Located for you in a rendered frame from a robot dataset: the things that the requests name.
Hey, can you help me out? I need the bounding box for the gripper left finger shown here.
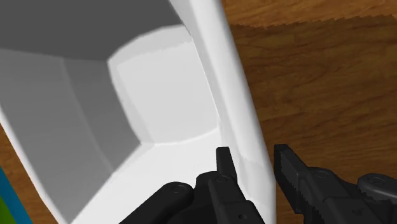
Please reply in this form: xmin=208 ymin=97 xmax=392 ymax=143
xmin=119 ymin=146 xmax=266 ymax=224

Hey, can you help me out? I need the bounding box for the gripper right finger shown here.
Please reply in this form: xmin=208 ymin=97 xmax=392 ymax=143
xmin=273 ymin=143 xmax=397 ymax=224

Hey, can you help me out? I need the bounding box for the white bowl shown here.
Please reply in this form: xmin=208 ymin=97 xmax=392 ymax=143
xmin=0 ymin=0 xmax=277 ymax=224

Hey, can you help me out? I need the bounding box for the blue and green book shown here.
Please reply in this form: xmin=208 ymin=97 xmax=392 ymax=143
xmin=0 ymin=166 xmax=34 ymax=224

